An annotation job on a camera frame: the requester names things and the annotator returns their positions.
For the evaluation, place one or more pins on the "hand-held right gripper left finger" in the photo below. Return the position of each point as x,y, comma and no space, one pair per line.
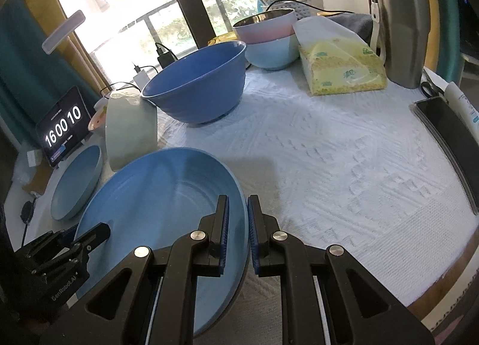
225,232

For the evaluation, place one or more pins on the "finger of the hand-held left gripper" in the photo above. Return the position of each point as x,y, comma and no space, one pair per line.
95,234

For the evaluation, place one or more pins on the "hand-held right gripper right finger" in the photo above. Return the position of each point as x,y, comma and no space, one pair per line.
252,234

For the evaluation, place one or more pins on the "small grey-blue plate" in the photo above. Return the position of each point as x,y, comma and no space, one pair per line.
76,184

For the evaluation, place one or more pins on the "large light blue plate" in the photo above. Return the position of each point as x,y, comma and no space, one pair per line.
157,187

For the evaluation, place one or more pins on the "pale green bowl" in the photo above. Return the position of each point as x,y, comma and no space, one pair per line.
129,131

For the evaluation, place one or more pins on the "strawberry print bowl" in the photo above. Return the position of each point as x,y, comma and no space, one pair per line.
96,120

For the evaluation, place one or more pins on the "dark blue bowl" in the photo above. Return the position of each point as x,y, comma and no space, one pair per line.
194,90

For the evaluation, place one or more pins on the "brown cardboard box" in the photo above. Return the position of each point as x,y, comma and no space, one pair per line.
37,186

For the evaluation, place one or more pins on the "small white box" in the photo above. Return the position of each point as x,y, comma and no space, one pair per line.
35,159

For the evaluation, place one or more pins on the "tablet with clock display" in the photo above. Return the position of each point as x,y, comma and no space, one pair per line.
63,131

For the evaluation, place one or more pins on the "white charger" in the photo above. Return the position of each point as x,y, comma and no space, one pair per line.
141,77

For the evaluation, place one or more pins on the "light blue bowl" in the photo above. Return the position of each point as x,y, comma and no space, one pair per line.
269,55

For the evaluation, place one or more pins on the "teal curtain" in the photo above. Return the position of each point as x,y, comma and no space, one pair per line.
18,68
449,12

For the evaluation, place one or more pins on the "black charger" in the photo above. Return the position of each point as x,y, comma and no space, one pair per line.
167,58

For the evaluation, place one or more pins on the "yellow tissue pack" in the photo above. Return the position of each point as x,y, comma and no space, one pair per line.
344,68

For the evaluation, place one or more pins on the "yellow wipes pack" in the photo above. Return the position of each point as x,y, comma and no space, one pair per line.
224,38

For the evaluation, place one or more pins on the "pink steel-lined bowl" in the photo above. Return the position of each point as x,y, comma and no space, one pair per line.
262,32

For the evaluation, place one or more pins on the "white desk lamp head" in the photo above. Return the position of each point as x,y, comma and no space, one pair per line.
63,32

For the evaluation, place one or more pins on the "black phone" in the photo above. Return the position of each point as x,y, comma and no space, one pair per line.
445,131

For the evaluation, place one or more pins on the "black balcony railing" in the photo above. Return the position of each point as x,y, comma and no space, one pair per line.
217,8

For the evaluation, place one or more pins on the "black scissors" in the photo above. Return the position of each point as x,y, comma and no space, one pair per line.
430,89

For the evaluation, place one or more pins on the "white basket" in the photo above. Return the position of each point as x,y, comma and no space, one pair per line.
299,8

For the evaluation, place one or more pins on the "dark grey cloth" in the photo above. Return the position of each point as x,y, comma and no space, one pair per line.
355,25

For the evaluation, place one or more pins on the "white tube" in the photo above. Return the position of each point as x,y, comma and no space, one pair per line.
462,101

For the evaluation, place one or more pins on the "black monitor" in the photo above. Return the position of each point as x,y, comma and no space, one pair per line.
472,23

